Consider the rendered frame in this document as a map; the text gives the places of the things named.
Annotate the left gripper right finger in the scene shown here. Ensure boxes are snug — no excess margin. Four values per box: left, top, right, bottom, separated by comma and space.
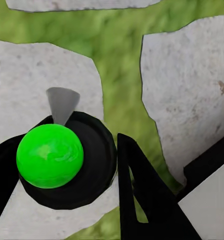
117, 133, 202, 240

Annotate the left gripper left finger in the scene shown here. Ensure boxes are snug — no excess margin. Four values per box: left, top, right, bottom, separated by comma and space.
0, 134, 26, 216

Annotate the insectifuge atomizer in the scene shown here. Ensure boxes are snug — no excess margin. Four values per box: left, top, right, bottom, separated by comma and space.
16, 87, 118, 210

